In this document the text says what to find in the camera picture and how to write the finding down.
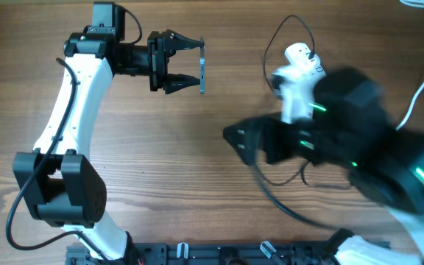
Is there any blue screen Galaxy smartphone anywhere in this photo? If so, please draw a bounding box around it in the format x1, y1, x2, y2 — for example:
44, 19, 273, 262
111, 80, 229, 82
199, 36, 205, 94

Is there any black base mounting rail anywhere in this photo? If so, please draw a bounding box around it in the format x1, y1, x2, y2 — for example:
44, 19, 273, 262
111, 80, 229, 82
64, 241, 392, 265

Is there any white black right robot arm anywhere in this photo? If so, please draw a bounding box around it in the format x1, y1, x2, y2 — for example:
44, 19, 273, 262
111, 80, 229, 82
223, 68, 424, 264

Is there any white USB charger plug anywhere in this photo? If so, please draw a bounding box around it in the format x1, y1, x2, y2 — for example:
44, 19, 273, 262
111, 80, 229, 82
285, 43, 323, 74

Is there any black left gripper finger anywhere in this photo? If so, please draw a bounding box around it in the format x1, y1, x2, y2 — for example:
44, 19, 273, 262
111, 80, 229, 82
163, 74, 200, 94
166, 29, 204, 51

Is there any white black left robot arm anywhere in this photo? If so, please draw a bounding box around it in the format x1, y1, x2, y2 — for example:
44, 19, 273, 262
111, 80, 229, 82
13, 1, 205, 264

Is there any black USB charging cable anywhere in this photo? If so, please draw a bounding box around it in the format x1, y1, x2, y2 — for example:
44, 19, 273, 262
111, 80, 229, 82
252, 14, 349, 229

